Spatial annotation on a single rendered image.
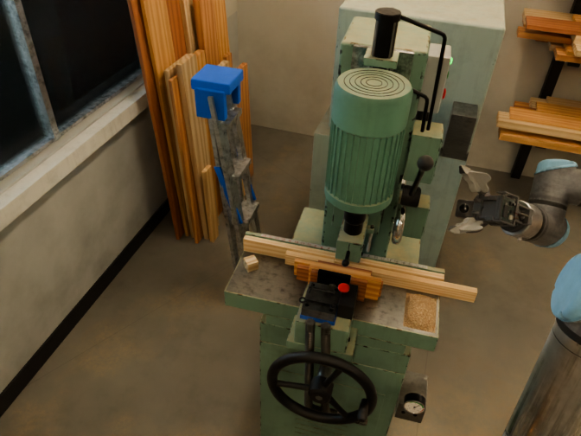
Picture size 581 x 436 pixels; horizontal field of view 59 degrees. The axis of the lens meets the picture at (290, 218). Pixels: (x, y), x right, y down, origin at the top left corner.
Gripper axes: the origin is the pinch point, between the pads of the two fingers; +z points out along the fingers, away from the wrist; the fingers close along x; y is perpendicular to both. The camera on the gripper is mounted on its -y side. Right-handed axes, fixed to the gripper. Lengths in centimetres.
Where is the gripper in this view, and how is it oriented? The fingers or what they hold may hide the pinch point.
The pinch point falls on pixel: (451, 197)
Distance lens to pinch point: 121.1
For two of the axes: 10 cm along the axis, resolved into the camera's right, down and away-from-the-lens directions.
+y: 5.1, 0.1, -8.6
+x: -2.0, 9.7, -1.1
